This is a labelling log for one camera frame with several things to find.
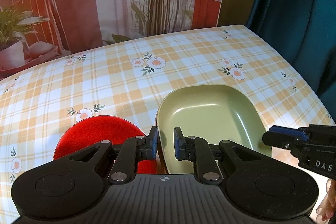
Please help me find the teal curtain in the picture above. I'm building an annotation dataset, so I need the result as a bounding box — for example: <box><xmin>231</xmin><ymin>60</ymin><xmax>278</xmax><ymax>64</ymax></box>
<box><xmin>247</xmin><ymin>0</ymin><xmax>335</xmax><ymax>118</ymax></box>

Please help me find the yellow plaid floral tablecloth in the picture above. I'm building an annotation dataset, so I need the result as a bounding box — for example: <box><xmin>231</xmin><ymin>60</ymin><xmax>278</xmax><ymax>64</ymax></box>
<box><xmin>1</xmin><ymin>25</ymin><xmax>333</xmax><ymax>223</ymax></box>

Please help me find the right hand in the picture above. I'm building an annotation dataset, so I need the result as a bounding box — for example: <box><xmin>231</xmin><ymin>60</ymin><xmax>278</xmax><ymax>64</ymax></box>
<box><xmin>316</xmin><ymin>179</ymin><xmax>335</xmax><ymax>223</ymax></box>

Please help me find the small green square plate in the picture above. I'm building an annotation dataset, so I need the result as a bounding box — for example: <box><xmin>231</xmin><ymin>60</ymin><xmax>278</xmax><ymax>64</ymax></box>
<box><xmin>156</xmin><ymin>84</ymin><xmax>272</xmax><ymax>174</ymax></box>

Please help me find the red bowl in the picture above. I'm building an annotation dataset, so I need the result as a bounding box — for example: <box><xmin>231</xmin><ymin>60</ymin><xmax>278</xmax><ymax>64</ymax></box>
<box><xmin>52</xmin><ymin>115</ymin><xmax>157</xmax><ymax>184</ymax></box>

